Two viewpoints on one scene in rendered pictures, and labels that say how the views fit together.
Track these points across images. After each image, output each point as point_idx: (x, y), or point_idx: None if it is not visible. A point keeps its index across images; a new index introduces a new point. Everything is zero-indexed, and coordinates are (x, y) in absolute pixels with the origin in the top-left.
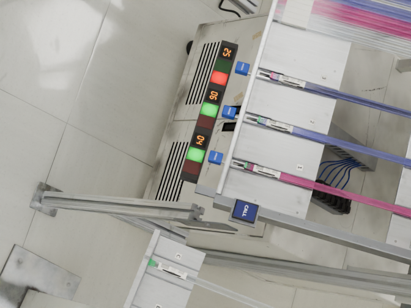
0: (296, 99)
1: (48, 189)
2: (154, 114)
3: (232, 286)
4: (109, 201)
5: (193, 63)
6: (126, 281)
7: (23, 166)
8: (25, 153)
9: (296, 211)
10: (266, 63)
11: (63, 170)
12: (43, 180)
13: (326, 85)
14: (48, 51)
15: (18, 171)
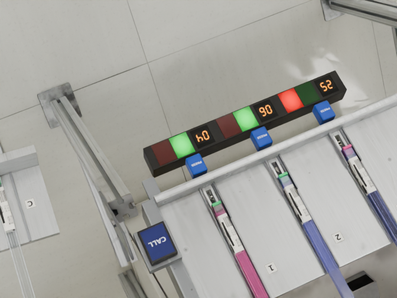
0: (347, 197)
1: (69, 98)
2: (238, 145)
3: None
4: (85, 138)
5: None
6: (59, 259)
7: (68, 55)
8: (82, 47)
9: None
10: (355, 132)
11: (102, 99)
12: (74, 87)
13: (396, 218)
14: None
15: (59, 54)
